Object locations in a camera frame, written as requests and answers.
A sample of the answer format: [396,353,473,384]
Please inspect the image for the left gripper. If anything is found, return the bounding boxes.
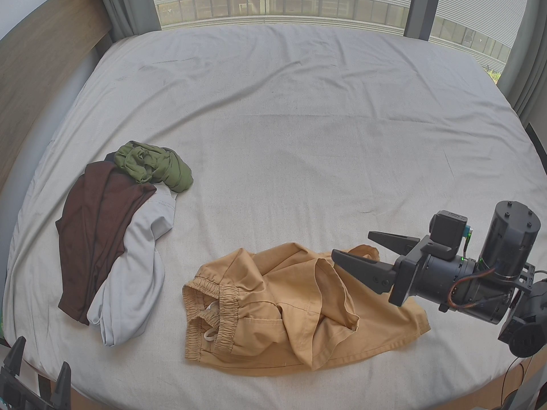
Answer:
[0,337,72,410]

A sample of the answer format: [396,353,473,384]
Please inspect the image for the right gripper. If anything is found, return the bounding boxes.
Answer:
[331,231,480,311]

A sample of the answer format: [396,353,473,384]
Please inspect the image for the tan shorts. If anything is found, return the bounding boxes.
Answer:
[183,243,431,378]

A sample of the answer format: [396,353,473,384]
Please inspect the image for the bed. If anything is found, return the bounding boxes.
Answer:
[0,0,544,410]

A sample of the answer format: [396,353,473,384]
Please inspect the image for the pale grey garment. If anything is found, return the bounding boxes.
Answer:
[87,184,178,347]

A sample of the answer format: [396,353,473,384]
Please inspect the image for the dark brown garment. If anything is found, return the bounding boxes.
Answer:
[56,161,157,325]

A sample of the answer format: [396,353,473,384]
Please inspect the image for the green garment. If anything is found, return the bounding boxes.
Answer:
[114,141,194,193]

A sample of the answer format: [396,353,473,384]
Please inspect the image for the grey curtain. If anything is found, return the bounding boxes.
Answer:
[496,0,547,120]
[92,0,162,42]

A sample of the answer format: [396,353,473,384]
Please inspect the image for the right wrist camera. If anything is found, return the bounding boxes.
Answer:
[428,210,469,260]

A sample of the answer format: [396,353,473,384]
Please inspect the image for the black cable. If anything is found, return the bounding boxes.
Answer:
[501,357,530,410]

